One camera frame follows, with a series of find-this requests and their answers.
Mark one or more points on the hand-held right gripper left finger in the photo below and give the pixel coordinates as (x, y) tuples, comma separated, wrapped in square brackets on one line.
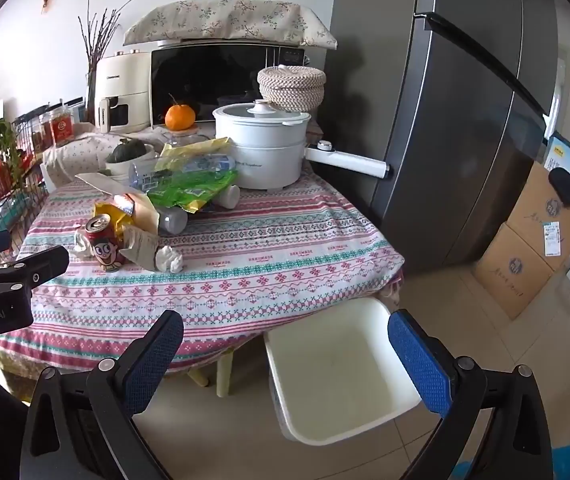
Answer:
[(155, 360)]

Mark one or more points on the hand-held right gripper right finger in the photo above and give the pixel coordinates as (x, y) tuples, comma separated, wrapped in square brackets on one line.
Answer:
[(415, 365)]

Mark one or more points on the white tissue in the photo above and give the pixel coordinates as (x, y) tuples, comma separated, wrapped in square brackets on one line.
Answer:
[(169, 260), (80, 246)]

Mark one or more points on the red drink can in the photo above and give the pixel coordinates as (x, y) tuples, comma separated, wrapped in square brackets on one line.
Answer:
[(106, 247)]

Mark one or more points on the white plastic bin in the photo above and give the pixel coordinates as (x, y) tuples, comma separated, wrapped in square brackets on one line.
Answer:
[(340, 360)]

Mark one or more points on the brown paper bag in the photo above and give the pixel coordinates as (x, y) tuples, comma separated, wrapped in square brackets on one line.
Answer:
[(140, 240)]

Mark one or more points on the clear plastic water bottle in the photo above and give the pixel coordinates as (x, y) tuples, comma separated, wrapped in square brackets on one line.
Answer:
[(200, 164)]

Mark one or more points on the cream plastic stool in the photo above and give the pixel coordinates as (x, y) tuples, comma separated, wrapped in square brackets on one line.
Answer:
[(222, 370)]

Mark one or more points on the green leafy plant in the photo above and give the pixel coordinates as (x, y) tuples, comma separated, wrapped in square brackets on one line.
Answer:
[(2, 147)]

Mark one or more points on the white floral cloth runner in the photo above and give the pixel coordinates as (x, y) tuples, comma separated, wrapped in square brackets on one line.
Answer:
[(77, 152)]

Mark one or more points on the white bowl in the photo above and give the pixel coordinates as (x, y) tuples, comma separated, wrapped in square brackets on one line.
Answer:
[(115, 167)]

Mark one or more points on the red spice jar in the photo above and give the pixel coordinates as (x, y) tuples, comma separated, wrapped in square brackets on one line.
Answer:
[(45, 132), (61, 127)]

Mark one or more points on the cardboard box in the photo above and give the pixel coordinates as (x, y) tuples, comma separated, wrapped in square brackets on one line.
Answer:
[(540, 220), (515, 275)]

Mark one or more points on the small plastic bottle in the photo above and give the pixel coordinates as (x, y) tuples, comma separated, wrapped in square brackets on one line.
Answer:
[(172, 219)]

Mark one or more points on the patterned striped tablecloth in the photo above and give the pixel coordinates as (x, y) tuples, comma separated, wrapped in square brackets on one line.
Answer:
[(265, 270)]

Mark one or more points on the green squash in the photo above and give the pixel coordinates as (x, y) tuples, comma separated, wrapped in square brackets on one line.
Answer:
[(125, 151)]

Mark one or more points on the green snack bag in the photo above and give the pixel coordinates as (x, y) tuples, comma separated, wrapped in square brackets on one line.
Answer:
[(190, 195)]

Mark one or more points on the small white cup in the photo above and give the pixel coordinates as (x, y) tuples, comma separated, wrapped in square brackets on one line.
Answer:
[(227, 196)]

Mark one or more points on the cream yellow snack bag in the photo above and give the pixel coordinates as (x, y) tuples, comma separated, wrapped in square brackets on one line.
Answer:
[(190, 151)]

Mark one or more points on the clear glass jar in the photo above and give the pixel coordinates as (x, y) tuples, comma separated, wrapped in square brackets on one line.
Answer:
[(185, 137)]

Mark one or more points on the cream air fryer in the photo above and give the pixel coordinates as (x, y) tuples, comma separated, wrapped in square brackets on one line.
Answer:
[(120, 80)]

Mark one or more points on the orange fruit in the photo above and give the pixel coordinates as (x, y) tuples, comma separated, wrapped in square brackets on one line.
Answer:
[(180, 117)]

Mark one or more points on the dry twigs bundle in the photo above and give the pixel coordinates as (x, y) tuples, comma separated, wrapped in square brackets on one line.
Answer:
[(96, 45)]

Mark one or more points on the white electric cooking pot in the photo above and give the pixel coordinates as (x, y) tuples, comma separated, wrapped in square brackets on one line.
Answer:
[(265, 160)]

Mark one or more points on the grey refrigerator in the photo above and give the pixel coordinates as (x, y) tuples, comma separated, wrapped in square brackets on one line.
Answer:
[(465, 135)]

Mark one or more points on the black microwave oven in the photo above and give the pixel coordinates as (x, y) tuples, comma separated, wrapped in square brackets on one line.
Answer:
[(205, 75)]

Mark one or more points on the floral fabric cover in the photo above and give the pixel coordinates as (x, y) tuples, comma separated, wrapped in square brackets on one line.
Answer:
[(225, 20)]

